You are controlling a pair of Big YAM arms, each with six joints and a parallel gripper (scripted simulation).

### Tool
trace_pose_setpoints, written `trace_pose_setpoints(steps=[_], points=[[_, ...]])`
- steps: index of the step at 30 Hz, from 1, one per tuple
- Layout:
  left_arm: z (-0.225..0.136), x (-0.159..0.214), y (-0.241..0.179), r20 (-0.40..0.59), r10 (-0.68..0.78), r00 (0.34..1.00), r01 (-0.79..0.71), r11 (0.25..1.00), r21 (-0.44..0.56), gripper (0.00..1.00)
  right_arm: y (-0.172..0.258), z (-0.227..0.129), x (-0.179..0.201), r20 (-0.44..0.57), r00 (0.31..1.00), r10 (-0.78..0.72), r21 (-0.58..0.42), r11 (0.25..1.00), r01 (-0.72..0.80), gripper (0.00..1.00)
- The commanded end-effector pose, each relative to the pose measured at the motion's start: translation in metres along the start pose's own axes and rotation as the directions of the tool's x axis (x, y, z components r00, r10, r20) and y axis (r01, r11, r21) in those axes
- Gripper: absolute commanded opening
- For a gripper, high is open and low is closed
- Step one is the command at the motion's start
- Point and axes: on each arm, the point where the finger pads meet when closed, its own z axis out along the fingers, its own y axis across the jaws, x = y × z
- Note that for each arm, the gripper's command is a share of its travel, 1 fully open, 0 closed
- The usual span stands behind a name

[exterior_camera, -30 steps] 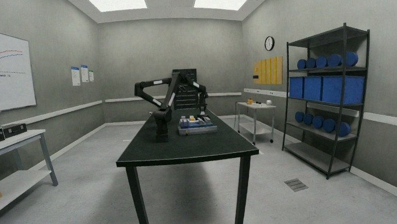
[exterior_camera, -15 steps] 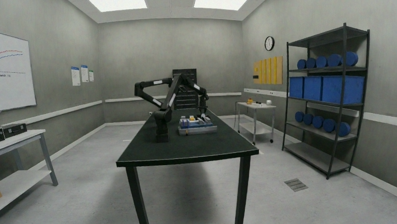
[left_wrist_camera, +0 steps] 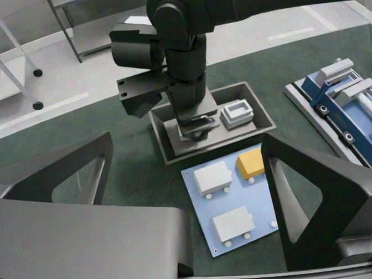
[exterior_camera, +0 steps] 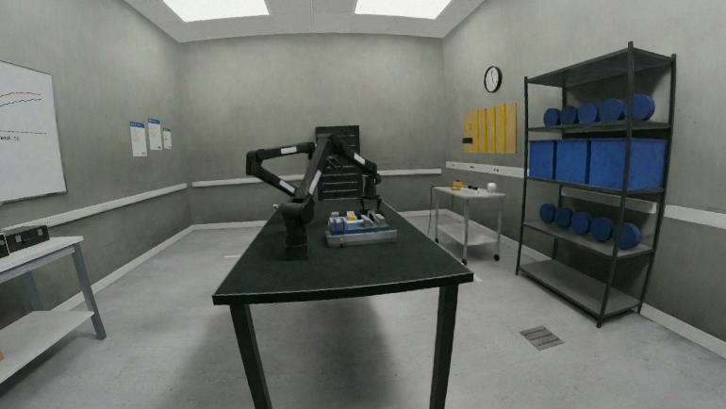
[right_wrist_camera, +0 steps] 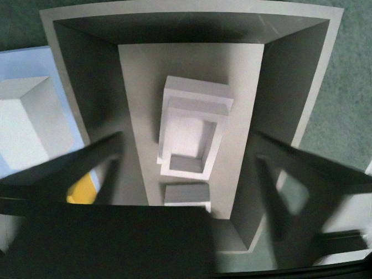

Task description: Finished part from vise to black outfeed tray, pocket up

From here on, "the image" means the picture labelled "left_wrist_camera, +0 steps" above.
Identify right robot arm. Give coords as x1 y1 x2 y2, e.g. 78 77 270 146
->
109 0 350 118

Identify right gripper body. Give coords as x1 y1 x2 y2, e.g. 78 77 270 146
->
168 69 218 137

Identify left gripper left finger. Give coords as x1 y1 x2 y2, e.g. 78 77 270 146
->
0 131 114 205

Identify yellow block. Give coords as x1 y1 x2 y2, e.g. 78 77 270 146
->
235 147 265 180

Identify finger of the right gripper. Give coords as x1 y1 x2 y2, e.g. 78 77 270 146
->
183 116 221 143

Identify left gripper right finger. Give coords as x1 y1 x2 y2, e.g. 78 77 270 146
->
261 132 372 271

